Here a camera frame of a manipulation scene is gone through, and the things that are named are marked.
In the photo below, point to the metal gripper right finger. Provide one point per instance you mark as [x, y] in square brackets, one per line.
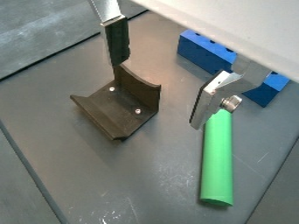
[219, 93]

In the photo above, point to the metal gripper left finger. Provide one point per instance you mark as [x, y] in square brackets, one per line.
[114, 28]

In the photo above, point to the green oval rod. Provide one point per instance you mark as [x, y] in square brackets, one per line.
[217, 181]

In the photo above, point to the black curved fixture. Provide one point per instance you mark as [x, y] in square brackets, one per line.
[123, 105]

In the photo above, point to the blue foam shape block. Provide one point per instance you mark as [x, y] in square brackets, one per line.
[214, 57]

